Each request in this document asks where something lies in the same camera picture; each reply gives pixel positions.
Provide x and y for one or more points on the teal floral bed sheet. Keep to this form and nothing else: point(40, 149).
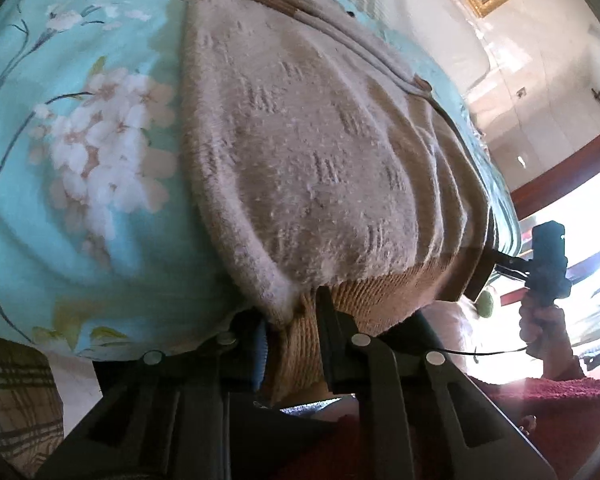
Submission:
point(80, 210)

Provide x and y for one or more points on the white striped pillow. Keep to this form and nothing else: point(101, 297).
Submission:
point(405, 5)

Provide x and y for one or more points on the red knit clothing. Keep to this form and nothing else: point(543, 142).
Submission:
point(555, 420)

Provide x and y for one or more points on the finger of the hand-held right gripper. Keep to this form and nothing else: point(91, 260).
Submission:
point(514, 273)
point(512, 260)

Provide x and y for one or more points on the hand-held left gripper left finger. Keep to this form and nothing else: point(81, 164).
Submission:
point(261, 355)

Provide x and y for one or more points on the person's right hand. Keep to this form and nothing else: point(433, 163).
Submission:
point(550, 335)

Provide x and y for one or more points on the beige knit sweater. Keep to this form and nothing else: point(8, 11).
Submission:
point(305, 160)

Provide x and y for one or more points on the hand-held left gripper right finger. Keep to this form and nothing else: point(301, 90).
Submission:
point(330, 332)

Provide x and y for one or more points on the wall switch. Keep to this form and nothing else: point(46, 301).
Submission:
point(521, 92)

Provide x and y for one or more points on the wooden door frame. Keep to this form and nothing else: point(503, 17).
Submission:
point(560, 165)

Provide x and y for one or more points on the plaid cloth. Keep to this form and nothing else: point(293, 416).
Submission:
point(15, 400)

